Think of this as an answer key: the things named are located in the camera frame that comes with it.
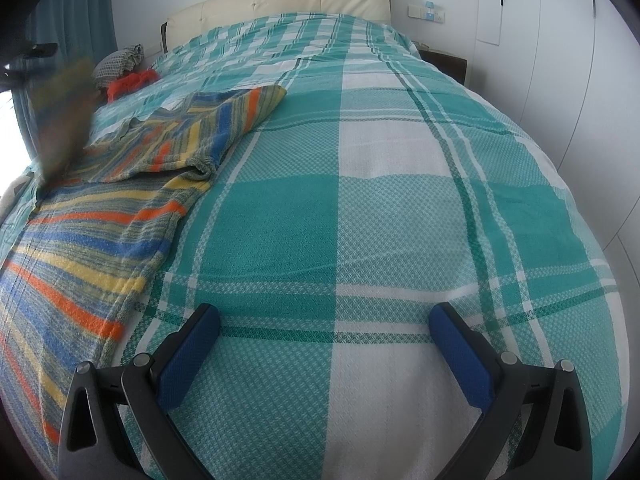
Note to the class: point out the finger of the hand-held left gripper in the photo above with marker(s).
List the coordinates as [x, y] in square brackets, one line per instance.
[30, 57]

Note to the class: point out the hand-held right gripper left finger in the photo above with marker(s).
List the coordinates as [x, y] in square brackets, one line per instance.
[187, 360]

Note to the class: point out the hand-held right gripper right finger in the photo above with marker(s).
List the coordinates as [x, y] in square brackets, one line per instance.
[462, 360]

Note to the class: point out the striped knitted sweater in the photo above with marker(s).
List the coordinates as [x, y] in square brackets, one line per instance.
[100, 240]

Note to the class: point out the grey knitted clothes pile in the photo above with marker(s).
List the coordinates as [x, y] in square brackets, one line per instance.
[117, 62]

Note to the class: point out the blue curtain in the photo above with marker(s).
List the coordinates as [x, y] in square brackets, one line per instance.
[75, 15]

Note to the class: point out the orange cloth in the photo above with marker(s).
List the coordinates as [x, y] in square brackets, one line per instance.
[130, 85]

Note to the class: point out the teal plaid blanket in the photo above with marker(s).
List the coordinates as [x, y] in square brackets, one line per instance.
[375, 210]

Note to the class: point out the cream padded headboard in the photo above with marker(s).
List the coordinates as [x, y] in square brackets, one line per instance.
[280, 5]

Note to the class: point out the white wardrobe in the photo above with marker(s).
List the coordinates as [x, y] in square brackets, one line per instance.
[565, 85]

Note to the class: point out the dark wooden nightstand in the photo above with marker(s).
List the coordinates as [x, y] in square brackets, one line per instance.
[447, 62]

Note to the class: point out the white wall switch panel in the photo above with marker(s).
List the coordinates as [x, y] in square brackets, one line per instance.
[425, 11]

